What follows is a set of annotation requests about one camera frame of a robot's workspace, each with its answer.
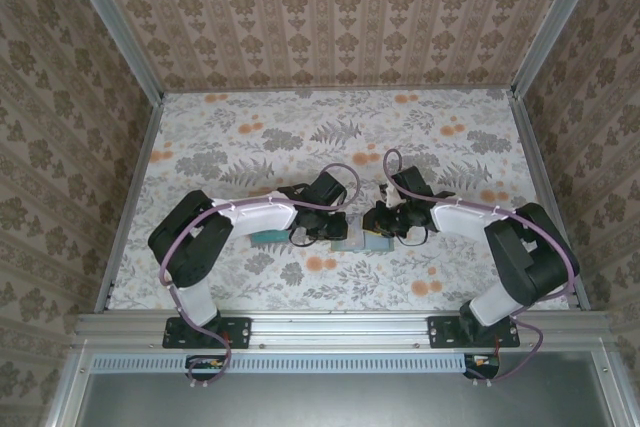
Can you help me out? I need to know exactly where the aluminium mounting beam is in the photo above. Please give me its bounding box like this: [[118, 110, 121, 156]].
[[74, 310, 614, 349]]

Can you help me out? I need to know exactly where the aluminium frame post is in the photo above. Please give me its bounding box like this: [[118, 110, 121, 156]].
[[509, 0, 611, 98], [58, 0, 166, 101]]

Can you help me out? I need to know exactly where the aluminium side rail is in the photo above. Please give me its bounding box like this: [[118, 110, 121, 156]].
[[509, 89, 591, 313], [94, 94, 166, 313]]

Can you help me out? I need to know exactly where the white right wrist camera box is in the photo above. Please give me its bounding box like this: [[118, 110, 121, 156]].
[[379, 182, 405, 209]]

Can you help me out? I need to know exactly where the black connector with orange wires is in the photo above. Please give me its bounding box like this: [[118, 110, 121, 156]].
[[463, 352, 501, 381], [185, 354, 226, 381]]

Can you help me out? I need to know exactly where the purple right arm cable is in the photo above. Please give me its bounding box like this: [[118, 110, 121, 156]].
[[382, 148, 581, 388]]

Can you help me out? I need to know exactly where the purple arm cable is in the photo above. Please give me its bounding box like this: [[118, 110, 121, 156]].
[[158, 162, 362, 391], [382, 148, 581, 388]]

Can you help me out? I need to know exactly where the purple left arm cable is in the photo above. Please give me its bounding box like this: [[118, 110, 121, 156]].
[[158, 162, 362, 391]]

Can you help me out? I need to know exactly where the grey metal panel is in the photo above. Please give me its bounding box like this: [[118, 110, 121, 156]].
[[47, 346, 640, 427]]

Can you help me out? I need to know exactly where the slotted grey cable duct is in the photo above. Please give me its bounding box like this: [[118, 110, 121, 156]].
[[92, 352, 469, 375]]

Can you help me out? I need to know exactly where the teal plastic card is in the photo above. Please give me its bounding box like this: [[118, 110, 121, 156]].
[[249, 230, 296, 248]]

